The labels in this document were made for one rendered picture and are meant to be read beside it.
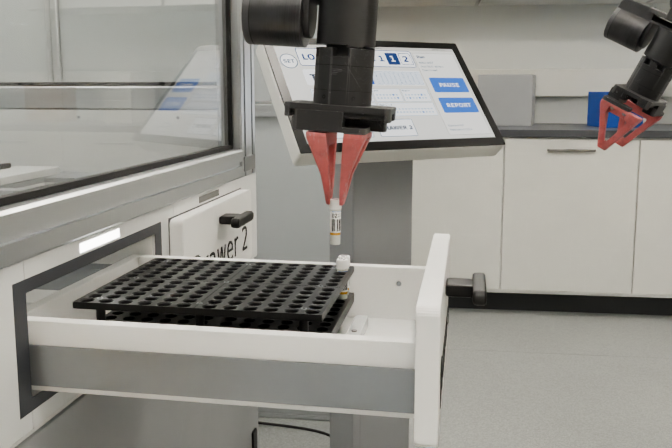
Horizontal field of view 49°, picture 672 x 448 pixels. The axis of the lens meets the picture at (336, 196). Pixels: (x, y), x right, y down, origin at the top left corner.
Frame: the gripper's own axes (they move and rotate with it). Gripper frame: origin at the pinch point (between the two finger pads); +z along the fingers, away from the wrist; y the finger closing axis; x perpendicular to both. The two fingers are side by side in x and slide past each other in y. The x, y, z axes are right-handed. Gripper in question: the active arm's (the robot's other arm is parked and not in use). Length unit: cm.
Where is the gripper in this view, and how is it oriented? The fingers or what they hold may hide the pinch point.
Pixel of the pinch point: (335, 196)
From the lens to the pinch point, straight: 74.5
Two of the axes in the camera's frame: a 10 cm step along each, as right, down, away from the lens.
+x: -1.6, 1.5, -9.8
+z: -0.6, 9.8, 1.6
